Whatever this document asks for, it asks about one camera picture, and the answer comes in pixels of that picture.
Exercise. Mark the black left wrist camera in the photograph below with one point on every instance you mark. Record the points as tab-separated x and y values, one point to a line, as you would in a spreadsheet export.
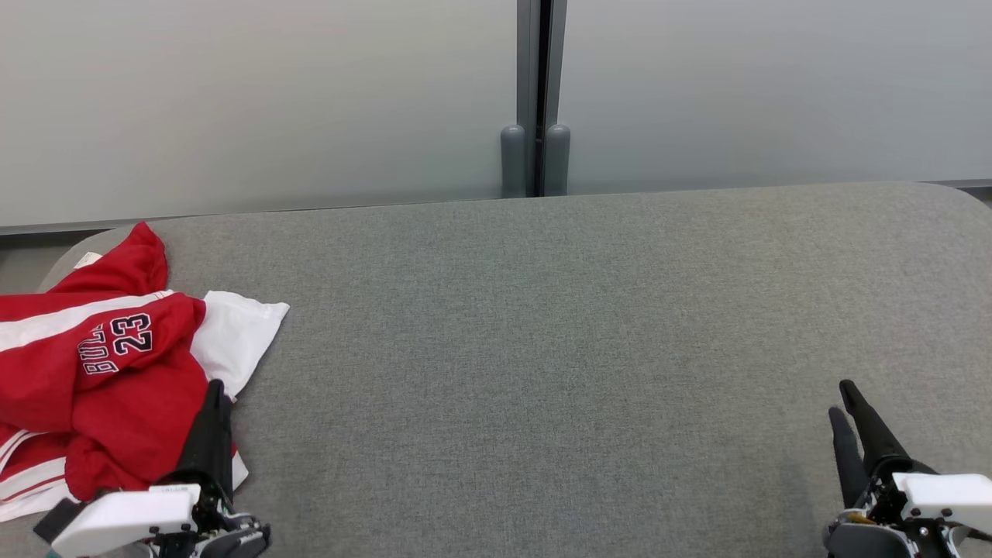
54	518

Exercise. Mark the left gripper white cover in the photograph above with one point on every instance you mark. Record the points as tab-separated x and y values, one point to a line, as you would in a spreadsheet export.
124	519

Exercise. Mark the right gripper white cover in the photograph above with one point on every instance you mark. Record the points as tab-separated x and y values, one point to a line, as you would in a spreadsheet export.
942	496

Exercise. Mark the grey partition double post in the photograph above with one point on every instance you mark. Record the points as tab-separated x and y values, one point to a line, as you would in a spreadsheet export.
527	77

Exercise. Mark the red Bulls jersey white sleeves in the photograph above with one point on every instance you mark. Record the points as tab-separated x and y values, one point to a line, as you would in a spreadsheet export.
240	333

